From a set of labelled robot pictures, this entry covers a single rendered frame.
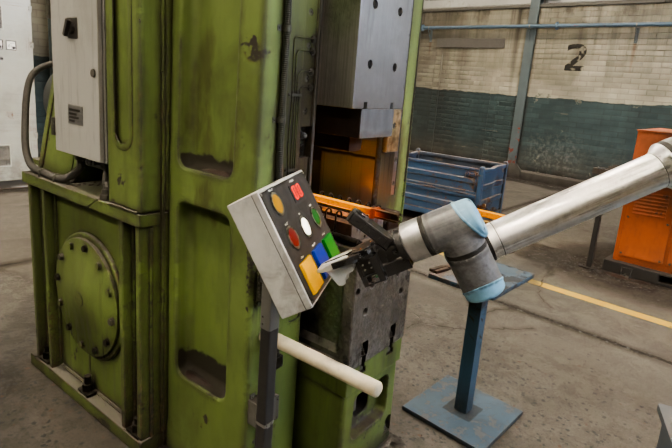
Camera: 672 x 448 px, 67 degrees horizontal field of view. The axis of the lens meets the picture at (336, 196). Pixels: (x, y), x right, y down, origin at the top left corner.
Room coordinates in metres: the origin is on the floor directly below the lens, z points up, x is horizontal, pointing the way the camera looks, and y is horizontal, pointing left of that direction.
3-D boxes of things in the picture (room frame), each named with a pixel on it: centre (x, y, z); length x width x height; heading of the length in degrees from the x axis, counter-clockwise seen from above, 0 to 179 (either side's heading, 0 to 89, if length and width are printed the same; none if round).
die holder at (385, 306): (1.90, 0.02, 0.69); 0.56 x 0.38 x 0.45; 53
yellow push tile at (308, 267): (1.11, 0.04, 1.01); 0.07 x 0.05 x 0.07; 168
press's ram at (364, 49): (1.89, 0.02, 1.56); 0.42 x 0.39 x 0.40; 53
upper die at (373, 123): (1.85, 0.05, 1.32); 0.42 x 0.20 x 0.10; 53
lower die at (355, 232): (1.85, 0.05, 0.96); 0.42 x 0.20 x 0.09; 53
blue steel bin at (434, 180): (5.80, -1.22, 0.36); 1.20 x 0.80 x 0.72; 54
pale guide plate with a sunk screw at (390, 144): (2.06, -0.20, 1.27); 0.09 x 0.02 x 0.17; 143
